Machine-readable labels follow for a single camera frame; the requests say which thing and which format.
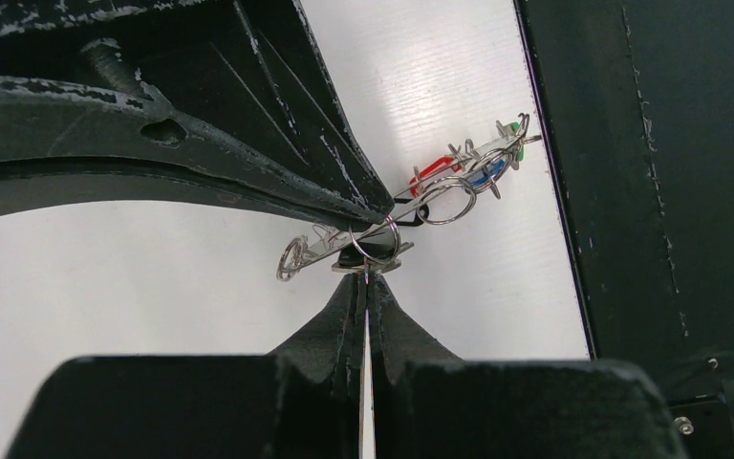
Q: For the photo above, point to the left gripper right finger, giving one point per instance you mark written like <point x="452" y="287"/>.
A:
<point x="429" y="403"/>

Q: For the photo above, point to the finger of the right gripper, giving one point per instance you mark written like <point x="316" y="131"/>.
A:
<point x="248" y="74"/>
<point x="64" y="143"/>

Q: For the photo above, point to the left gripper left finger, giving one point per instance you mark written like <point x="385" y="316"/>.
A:
<point x="300" y="400"/>

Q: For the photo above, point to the key with black tag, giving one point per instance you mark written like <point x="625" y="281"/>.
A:
<point x="374" y="251"/>

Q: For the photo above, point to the large metal keyring disc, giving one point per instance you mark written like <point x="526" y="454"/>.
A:
<point x="449" y="196"/>

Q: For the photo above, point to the red key tag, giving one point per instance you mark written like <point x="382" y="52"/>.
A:
<point x="443" y="164"/>

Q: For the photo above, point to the blue key tag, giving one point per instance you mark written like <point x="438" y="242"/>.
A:
<point x="481" y="178"/>

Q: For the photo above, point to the green key tag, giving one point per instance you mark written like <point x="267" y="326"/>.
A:
<point x="512" y="141"/>

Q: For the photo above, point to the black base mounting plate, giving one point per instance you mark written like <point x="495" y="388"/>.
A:
<point x="636" y="101"/>

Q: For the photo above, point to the black key tag on ring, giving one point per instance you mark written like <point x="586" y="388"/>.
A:
<point x="414" y="218"/>

